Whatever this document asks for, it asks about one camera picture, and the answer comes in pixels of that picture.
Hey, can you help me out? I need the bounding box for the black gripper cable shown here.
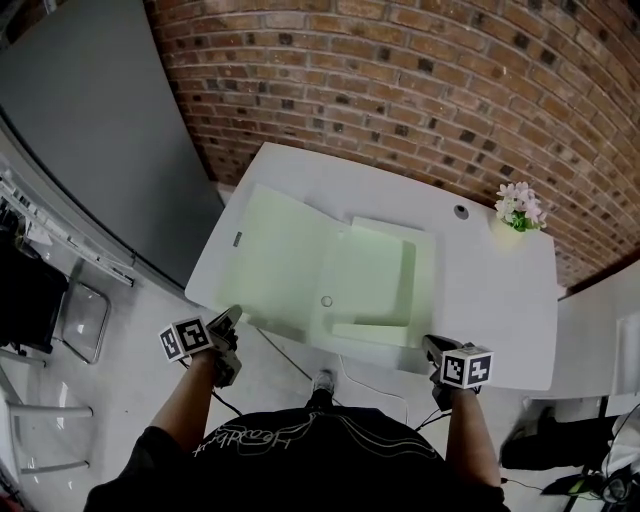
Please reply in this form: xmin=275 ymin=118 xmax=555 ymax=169
xmin=412 ymin=407 xmax=445 ymax=431
xmin=211 ymin=388 xmax=245 ymax=416

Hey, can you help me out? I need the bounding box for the person's black trouser leg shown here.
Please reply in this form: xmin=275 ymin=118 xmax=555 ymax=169
xmin=304 ymin=387 xmax=346 ymax=411

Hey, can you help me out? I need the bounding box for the white metal rack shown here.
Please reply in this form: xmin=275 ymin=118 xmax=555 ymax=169
xmin=0 ymin=164 xmax=136 ymax=289

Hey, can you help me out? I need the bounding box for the large grey cabinet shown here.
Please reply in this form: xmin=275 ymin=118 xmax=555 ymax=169
xmin=0 ymin=0 xmax=226 ymax=291

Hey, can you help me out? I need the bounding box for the person's black printed shirt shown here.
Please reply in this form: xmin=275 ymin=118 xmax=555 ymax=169
xmin=82 ymin=405 xmax=511 ymax=512

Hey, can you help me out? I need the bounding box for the person's left forearm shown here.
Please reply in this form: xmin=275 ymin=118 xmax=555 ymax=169
xmin=149 ymin=349 xmax=221 ymax=454

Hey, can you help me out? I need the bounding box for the black equipment case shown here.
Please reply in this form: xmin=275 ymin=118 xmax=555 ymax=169
xmin=0 ymin=234 xmax=70 ymax=355

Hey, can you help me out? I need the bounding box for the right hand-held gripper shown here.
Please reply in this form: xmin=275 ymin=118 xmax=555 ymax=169
xmin=421 ymin=333 xmax=495 ymax=410

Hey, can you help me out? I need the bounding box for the light green plastic file box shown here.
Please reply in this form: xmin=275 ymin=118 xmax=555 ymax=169
xmin=217 ymin=182 xmax=438 ymax=375

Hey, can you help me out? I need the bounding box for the white tube frame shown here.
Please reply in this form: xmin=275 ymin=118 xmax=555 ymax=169
xmin=0 ymin=362 xmax=96 ymax=476

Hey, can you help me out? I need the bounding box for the white pot with pink flowers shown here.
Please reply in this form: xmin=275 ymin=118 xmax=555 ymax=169
xmin=491 ymin=180 xmax=549 ymax=251

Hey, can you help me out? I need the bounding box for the black bag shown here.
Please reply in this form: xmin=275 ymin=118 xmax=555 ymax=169
xmin=499 ymin=413 xmax=621 ymax=471

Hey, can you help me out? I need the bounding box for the person's right forearm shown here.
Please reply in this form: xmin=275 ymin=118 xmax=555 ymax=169
xmin=442 ymin=387 xmax=503 ymax=489

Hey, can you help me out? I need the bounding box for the white floor cable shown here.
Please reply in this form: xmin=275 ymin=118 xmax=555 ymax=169
xmin=338 ymin=353 xmax=412 ymax=426

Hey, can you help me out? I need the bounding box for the clear plastic chair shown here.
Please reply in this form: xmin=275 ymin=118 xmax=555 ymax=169
xmin=52 ymin=259 xmax=114 ymax=365

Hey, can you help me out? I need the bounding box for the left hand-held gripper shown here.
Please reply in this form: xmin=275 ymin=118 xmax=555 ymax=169
xmin=158 ymin=304 xmax=245 ymax=389

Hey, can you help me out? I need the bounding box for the white desk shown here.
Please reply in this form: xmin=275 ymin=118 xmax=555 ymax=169
xmin=184 ymin=141 xmax=560 ymax=392

